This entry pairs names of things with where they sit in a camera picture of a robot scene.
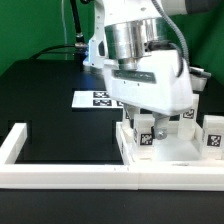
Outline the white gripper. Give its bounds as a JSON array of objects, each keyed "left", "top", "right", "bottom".
[{"left": 103, "top": 50, "right": 193, "bottom": 140}]

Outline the white square table top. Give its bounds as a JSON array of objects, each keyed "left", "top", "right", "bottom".
[{"left": 116, "top": 121, "right": 224, "bottom": 167}]

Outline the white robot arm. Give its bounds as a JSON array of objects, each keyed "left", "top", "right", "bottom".
[{"left": 82, "top": 0, "right": 224, "bottom": 140}]

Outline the white marker tag sheet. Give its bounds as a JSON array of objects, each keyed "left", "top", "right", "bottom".
[{"left": 72, "top": 90, "right": 123, "bottom": 109}]

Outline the white U-shaped fence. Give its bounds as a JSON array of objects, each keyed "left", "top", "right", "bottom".
[{"left": 0, "top": 123, "right": 224, "bottom": 191}]

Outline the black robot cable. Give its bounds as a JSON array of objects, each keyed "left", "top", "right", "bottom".
[{"left": 29, "top": 0, "right": 89, "bottom": 60}]

